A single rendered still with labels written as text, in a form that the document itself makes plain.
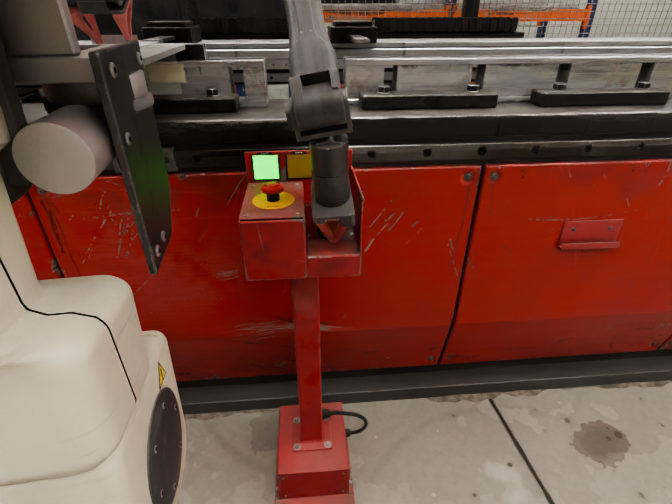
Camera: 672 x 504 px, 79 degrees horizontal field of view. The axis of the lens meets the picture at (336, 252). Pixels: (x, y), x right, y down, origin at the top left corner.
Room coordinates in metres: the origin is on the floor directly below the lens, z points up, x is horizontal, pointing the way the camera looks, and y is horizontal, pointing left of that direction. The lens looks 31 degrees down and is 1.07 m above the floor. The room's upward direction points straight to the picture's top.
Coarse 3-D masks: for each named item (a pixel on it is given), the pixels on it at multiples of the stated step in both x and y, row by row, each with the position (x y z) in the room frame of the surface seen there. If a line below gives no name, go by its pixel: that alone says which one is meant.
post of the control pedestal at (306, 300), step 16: (304, 288) 0.64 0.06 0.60; (304, 304) 0.64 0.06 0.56; (304, 320) 0.64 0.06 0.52; (304, 336) 0.64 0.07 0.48; (304, 352) 0.64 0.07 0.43; (320, 352) 0.65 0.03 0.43; (304, 368) 0.64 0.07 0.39; (320, 368) 0.65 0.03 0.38; (304, 384) 0.64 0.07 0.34; (320, 384) 0.64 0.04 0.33; (304, 400) 0.64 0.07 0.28; (320, 400) 0.64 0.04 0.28; (304, 416) 0.64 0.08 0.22; (320, 416) 0.64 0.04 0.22; (304, 432) 0.64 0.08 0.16; (320, 432) 0.64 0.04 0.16
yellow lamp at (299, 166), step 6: (288, 156) 0.74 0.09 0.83; (294, 156) 0.74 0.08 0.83; (300, 156) 0.74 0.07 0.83; (306, 156) 0.74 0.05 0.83; (288, 162) 0.74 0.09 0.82; (294, 162) 0.74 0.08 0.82; (300, 162) 0.74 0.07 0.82; (306, 162) 0.74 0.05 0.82; (288, 168) 0.74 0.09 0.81; (294, 168) 0.74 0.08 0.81; (300, 168) 0.74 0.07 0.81; (306, 168) 0.74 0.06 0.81; (288, 174) 0.74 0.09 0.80; (294, 174) 0.74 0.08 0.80; (300, 174) 0.74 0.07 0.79; (306, 174) 0.74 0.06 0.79
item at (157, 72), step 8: (152, 64) 0.93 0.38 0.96; (160, 64) 0.93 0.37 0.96; (168, 64) 0.93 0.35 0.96; (176, 64) 0.94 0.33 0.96; (152, 72) 0.93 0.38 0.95; (160, 72) 0.93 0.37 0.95; (168, 72) 0.93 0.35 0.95; (176, 72) 0.94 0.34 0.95; (184, 72) 0.94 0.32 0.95; (152, 80) 0.93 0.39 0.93; (160, 80) 0.93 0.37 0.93; (168, 80) 0.93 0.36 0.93; (176, 80) 0.93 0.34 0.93; (184, 80) 0.94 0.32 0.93
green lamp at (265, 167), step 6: (258, 156) 0.73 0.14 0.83; (264, 156) 0.73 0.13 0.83; (270, 156) 0.74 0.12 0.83; (276, 156) 0.74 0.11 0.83; (258, 162) 0.73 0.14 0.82; (264, 162) 0.73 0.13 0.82; (270, 162) 0.74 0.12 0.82; (276, 162) 0.74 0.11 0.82; (258, 168) 0.73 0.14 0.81; (264, 168) 0.73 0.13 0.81; (270, 168) 0.74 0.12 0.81; (276, 168) 0.74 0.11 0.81; (258, 174) 0.73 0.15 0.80; (264, 174) 0.73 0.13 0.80; (270, 174) 0.74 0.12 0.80; (276, 174) 0.74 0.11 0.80
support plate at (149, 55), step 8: (144, 48) 0.85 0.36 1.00; (152, 48) 0.85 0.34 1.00; (160, 48) 0.85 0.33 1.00; (168, 48) 0.85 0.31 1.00; (176, 48) 0.88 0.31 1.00; (184, 48) 0.94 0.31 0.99; (144, 56) 0.71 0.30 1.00; (152, 56) 0.72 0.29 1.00; (160, 56) 0.77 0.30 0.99; (144, 64) 0.69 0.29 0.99
